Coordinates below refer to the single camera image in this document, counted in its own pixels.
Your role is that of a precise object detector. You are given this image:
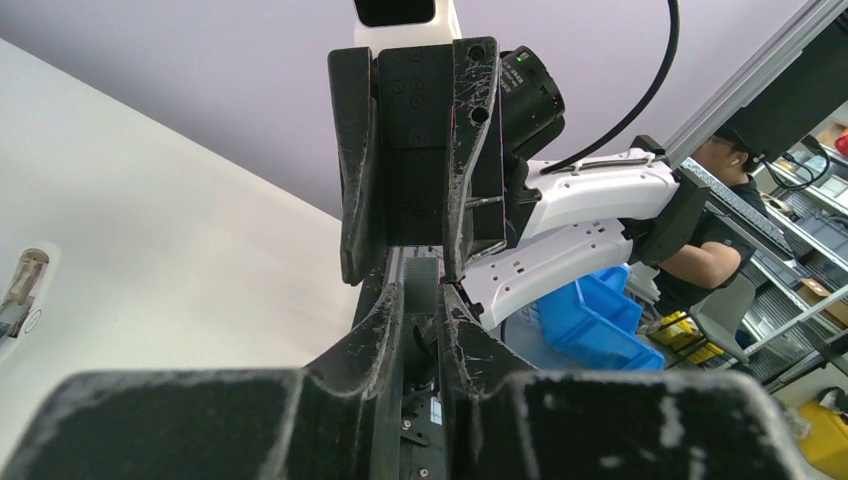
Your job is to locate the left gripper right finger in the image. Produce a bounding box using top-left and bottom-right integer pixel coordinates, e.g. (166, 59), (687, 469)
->
(438, 285), (805, 479)

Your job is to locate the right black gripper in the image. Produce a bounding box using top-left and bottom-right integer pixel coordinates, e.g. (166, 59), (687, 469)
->
(327, 36), (568, 287)

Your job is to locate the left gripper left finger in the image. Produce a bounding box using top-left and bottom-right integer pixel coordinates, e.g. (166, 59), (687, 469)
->
(3, 284), (404, 479)

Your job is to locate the grey staple strip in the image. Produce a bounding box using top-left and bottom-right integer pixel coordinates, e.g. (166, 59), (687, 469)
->
(403, 257), (440, 315)

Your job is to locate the white grey stapler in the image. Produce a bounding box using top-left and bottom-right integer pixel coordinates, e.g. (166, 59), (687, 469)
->
(1, 248), (50, 343)

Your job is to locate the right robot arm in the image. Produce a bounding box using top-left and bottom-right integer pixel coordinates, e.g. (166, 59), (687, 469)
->
(328, 37), (708, 328)

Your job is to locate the blue plastic bin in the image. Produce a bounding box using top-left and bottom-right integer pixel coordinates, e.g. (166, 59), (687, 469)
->
(537, 266), (665, 371)

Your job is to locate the seated person in black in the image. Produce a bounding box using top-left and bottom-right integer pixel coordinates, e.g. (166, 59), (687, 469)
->
(653, 127), (766, 317)

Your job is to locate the right black camera cable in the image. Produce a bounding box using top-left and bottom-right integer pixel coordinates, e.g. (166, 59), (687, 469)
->
(539, 0), (682, 177)

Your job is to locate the right aluminium frame post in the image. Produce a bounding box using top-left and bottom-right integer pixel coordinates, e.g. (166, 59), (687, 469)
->
(665, 0), (847, 167)

